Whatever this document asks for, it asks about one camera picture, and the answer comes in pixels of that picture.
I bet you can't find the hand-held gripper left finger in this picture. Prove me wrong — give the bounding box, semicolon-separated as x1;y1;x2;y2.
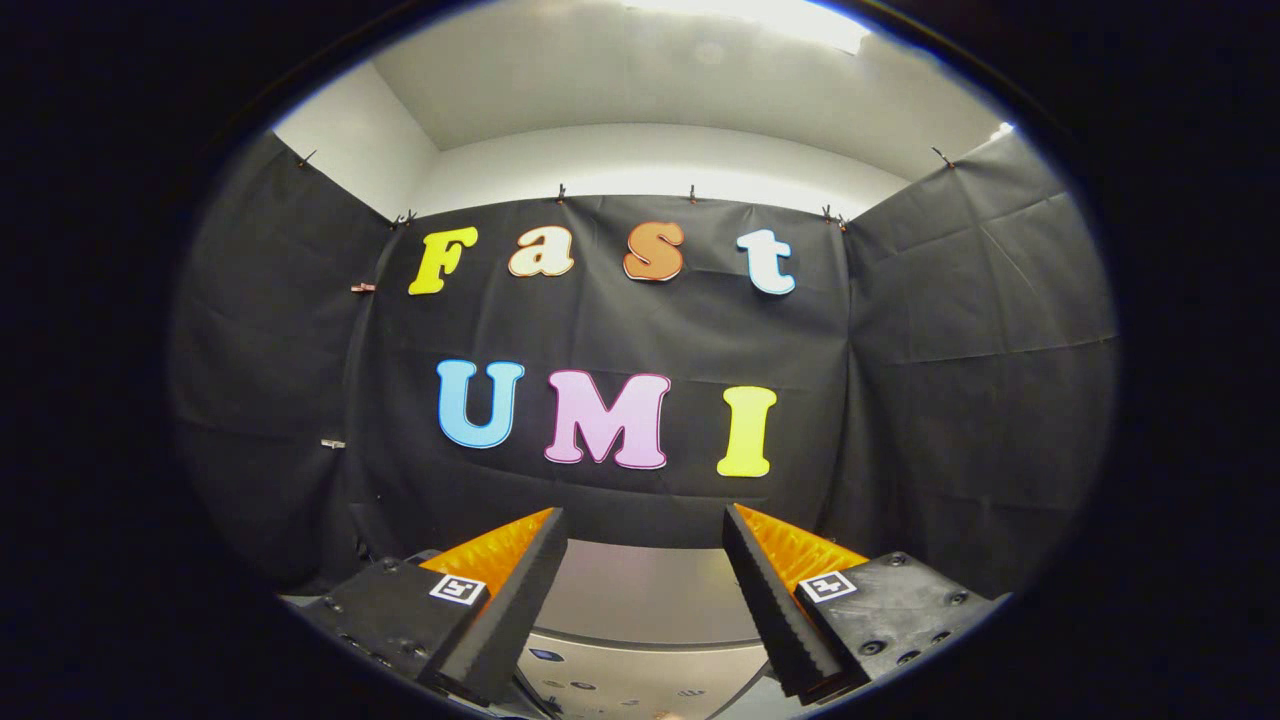
298;507;569;707

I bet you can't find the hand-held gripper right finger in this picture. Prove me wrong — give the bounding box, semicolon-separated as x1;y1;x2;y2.
722;503;1001;701

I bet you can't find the black backdrop cloth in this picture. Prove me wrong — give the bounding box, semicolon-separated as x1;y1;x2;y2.
170;130;1119;601

